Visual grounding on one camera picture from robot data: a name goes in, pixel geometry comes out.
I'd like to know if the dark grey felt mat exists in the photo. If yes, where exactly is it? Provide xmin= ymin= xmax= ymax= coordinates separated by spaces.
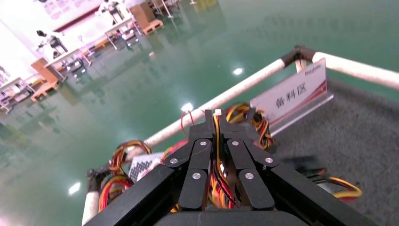
xmin=271 ymin=78 xmax=399 ymax=226

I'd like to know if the white sign with Chinese text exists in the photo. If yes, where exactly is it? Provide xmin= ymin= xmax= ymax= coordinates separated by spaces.
xmin=249 ymin=57 xmax=334 ymax=136

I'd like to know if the white pipe cart frame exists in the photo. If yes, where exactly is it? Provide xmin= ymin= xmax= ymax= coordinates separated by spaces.
xmin=81 ymin=45 xmax=399 ymax=225

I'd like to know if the white table with legs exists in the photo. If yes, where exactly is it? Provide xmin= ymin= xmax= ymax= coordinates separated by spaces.
xmin=45 ymin=47 xmax=93 ymax=79
xmin=104 ymin=17 xmax=141 ymax=50

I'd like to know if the red yellow wire bundle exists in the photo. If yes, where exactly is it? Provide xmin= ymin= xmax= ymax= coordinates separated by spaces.
xmin=109 ymin=139 xmax=153 ymax=176

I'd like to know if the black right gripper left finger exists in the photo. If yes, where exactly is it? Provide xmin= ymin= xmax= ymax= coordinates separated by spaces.
xmin=164 ymin=110 xmax=215 ymax=210

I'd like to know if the silver power supply, fan grille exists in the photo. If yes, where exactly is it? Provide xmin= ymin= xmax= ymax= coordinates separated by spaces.
xmin=128 ymin=152 xmax=164 ymax=184

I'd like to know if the tall brown carton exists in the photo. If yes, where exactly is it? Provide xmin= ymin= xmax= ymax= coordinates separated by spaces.
xmin=129 ymin=2 xmax=157 ymax=29
xmin=30 ymin=57 xmax=60 ymax=84

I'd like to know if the wooden pallet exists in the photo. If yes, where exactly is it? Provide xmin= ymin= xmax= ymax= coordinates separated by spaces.
xmin=30 ymin=80 xmax=60 ymax=103
xmin=142 ymin=19 xmax=164 ymax=35

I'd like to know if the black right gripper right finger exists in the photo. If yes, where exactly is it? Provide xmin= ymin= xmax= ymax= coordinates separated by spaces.
xmin=220 ymin=111 xmax=279 ymax=210

